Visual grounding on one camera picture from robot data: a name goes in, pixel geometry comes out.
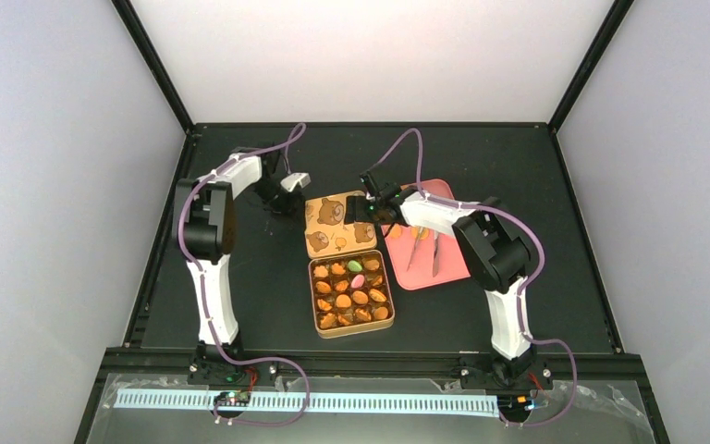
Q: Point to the round waffle cookie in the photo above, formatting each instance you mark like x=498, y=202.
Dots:
x=343, y=301

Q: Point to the pink round macaron cookie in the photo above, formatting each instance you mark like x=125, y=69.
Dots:
x=358, y=281

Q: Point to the orange flower cookie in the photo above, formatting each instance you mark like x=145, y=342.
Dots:
x=320, y=272
x=338, y=269

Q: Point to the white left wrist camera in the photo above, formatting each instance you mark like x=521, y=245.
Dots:
x=295, y=181

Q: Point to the black enclosure frame post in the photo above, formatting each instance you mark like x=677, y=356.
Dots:
x=140, y=36

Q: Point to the orange swirl cookie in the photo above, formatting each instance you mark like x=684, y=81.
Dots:
x=341, y=286

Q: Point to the pink plastic tray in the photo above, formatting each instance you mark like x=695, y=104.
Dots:
x=399, y=242

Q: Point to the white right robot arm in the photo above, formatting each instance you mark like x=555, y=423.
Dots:
x=497, y=248

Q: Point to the green round macaron cookie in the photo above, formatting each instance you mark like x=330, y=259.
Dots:
x=354, y=266

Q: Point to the silver tin lid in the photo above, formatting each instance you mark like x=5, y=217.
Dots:
x=325, y=232

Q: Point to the light blue slotted cable duct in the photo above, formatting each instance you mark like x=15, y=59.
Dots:
x=478, y=405

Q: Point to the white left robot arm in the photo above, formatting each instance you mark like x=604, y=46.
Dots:
x=205, y=232

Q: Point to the gold cookie tin box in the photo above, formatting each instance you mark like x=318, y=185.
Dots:
x=350, y=294

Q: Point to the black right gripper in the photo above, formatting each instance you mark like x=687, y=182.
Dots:
x=353, y=212

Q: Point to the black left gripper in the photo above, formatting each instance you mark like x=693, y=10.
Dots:
x=292, y=205

